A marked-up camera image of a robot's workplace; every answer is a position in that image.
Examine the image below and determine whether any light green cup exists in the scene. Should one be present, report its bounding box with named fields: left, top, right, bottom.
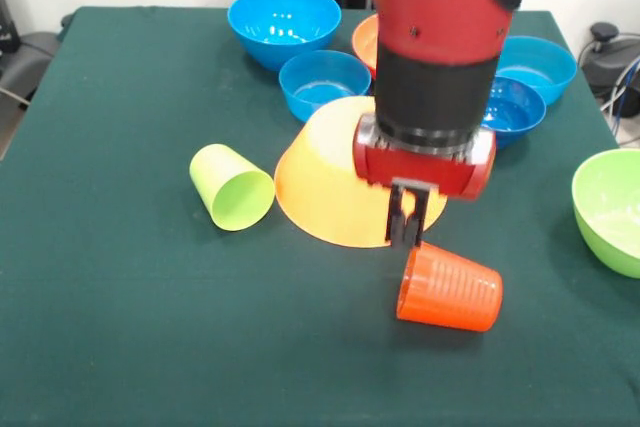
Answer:
left=188, top=143, right=277, bottom=234

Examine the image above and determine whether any shallow red-orange bowl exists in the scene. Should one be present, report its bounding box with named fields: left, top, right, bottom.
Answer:
left=351, top=14, right=381, bottom=81

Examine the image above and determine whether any small dark blue bowl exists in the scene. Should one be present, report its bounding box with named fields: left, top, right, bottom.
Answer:
left=478, top=75, right=547, bottom=151

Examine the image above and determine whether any small light blue bowl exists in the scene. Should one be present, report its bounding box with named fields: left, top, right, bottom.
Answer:
left=494, top=35, right=579, bottom=107
left=277, top=49, right=374, bottom=124

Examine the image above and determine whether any tangle of floor cables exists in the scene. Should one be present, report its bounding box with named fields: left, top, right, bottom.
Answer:
left=599, top=57, right=640, bottom=121

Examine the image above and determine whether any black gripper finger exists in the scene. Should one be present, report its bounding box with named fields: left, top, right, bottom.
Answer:
left=383, top=180, right=408, bottom=250
left=405, top=185, right=432, bottom=251

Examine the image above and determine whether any red-orange cup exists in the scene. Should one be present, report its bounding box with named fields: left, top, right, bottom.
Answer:
left=395, top=241, right=504, bottom=334

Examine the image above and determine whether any dark green tablecloth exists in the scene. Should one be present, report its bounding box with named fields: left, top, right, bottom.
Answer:
left=0, top=5, right=640, bottom=427

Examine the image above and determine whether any large light orange bowl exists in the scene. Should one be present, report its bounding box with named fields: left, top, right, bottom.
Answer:
left=273, top=95, right=448, bottom=250

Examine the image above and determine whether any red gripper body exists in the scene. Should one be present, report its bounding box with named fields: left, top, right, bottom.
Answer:
left=352, top=139, right=498, bottom=203

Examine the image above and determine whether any medium blue bowl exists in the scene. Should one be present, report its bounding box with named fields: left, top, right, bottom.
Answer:
left=226, top=0, right=344, bottom=74

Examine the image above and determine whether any dark grey chair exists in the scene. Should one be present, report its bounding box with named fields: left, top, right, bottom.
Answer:
left=0, top=30, right=64, bottom=98

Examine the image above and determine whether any light green bowl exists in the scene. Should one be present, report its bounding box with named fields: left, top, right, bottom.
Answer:
left=571, top=148, right=640, bottom=280

